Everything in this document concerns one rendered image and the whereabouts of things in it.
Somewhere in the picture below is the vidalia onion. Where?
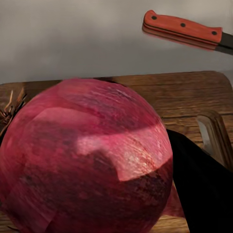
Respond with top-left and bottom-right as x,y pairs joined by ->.
0,78 -> 185,233

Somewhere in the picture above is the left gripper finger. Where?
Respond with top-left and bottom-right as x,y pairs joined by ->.
166,129 -> 233,233

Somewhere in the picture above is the cutting board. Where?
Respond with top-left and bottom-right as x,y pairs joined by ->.
0,71 -> 233,233

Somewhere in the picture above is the parer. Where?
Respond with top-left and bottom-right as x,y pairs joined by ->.
143,10 -> 233,48

